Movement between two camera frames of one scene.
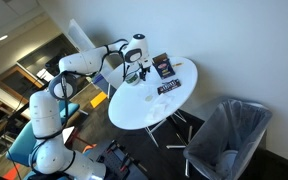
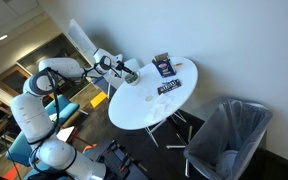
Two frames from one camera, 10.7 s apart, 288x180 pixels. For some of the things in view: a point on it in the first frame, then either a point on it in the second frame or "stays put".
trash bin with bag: x=224 y=143 stays put
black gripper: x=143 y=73 to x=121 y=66
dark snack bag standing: x=163 y=66 stays put
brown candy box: x=173 y=84 stays put
